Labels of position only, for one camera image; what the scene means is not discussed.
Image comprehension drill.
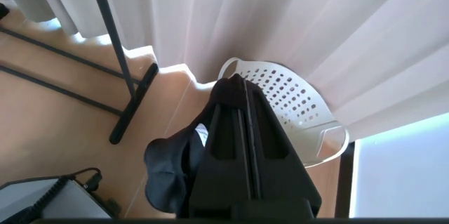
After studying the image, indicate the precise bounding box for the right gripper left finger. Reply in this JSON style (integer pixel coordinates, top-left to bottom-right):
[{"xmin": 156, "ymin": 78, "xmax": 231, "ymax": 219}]
[{"xmin": 188, "ymin": 104, "xmax": 253, "ymax": 218}]

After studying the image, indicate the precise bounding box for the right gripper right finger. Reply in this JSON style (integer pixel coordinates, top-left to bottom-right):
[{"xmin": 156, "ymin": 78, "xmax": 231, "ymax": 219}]
[{"xmin": 244, "ymin": 79, "xmax": 323, "ymax": 218}]

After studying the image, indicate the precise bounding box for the black garment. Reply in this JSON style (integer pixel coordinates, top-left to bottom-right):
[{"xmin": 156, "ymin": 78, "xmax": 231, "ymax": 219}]
[{"xmin": 143, "ymin": 73, "xmax": 253, "ymax": 218}]

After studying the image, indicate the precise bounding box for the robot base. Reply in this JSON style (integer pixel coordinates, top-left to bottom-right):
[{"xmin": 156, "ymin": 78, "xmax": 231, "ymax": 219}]
[{"xmin": 0, "ymin": 166, "xmax": 122, "ymax": 220}]

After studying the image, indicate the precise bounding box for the white laundry basket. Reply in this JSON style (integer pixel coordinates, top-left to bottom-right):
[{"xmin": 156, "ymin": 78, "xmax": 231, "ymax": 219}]
[{"xmin": 217, "ymin": 57, "xmax": 351, "ymax": 169}]

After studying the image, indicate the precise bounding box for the black clothes rack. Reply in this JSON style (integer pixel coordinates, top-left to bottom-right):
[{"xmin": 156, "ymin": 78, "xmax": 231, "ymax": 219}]
[{"xmin": 0, "ymin": 0, "xmax": 161, "ymax": 145}]

